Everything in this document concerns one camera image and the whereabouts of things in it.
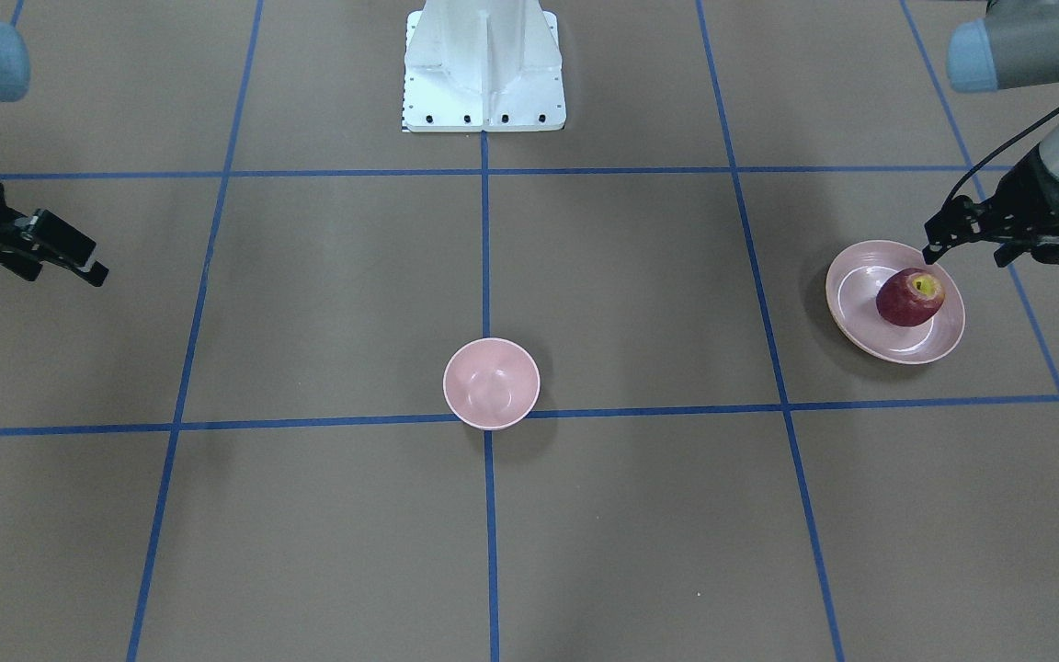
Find white central pedestal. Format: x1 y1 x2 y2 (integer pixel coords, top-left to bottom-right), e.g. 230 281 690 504
401 1 567 133

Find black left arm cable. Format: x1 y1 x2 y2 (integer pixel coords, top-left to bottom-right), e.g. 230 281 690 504
945 74 1059 218

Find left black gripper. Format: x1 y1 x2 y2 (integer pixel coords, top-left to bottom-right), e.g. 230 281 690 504
921 147 1059 268

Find pink bowl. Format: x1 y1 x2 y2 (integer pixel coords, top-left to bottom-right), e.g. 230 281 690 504
441 337 541 431

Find red apple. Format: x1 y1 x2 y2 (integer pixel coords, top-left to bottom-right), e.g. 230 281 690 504
874 268 946 327

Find pink plate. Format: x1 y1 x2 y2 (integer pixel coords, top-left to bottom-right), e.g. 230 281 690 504
825 240 966 365

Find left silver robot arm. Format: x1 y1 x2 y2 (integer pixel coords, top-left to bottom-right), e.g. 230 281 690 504
923 1 1059 267

